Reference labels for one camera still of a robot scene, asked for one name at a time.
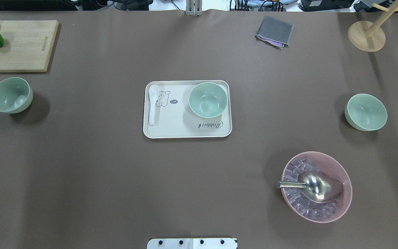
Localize ice cubes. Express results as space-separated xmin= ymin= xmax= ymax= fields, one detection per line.
xmin=282 ymin=157 xmax=339 ymax=221

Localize wooden cutting board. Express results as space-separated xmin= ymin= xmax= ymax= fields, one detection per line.
xmin=0 ymin=20 xmax=59 ymax=73

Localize cream rabbit tray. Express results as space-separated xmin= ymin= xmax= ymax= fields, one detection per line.
xmin=142 ymin=80 xmax=233 ymax=139

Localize grey folded cloth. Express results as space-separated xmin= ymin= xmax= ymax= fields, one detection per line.
xmin=255 ymin=16 xmax=294 ymax=49

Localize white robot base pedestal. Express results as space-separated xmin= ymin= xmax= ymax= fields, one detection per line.
xmin=146 ymin=238 xmax=238 ymax=249

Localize wooden mug stand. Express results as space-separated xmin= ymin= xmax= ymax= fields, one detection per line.
xmin=348 ymin=0 xmax=398 ymax=52

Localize green bowl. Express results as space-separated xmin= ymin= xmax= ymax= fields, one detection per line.
xmin=188 ymin=82 xmax=229 ymax=118
xmin=0 ymin=77 xmax=34 ymax=114
xmin=344 ymin=93 xmax=388 ymax=132

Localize green bowl on tray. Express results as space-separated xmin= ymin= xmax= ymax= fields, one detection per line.
xmin=188 ymin=82 xmax=229 ymax=118

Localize metal ice scoop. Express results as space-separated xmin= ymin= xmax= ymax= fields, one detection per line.
xmin=276 ymin=172 xmax=343 ymax=203

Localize white ceramic spoon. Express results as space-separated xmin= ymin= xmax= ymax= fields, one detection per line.
xmin=149 ymin=84 xmax=159 ymax=126

